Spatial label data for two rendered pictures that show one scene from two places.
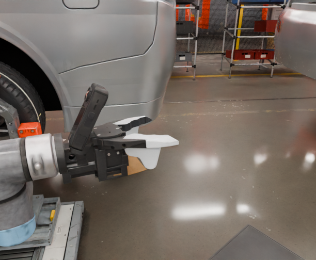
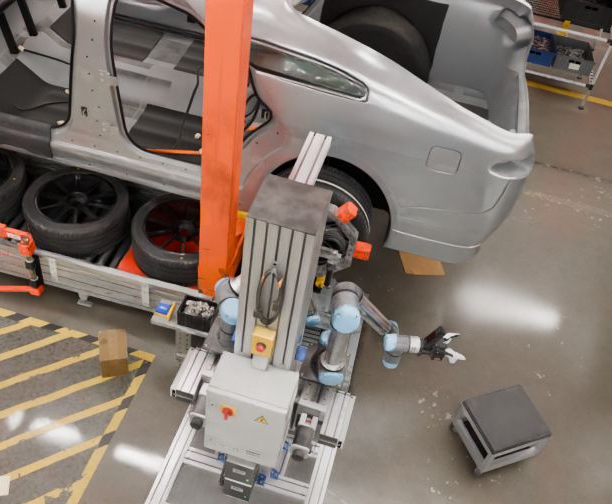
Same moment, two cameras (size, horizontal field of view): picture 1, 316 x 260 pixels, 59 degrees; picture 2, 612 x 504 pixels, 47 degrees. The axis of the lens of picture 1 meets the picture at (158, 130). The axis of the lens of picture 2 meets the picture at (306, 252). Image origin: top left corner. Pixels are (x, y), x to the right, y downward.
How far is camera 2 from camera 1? 2.77 m
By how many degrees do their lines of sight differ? 22
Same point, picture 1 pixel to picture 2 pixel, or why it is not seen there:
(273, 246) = (529, 409)
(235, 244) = (499, 395)
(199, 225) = (479, 363)
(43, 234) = not seen: hidden behind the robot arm
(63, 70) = (404, 205)
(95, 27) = (445, 185)
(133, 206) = (418, 317)
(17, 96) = (362, 222)
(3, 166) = (403, 348)
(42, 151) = (416, 346)
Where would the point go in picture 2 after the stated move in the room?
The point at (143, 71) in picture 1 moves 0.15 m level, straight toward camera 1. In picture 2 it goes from (475, 225) to (471, 243)
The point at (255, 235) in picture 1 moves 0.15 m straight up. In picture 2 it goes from (520, 395) to (529, 381)
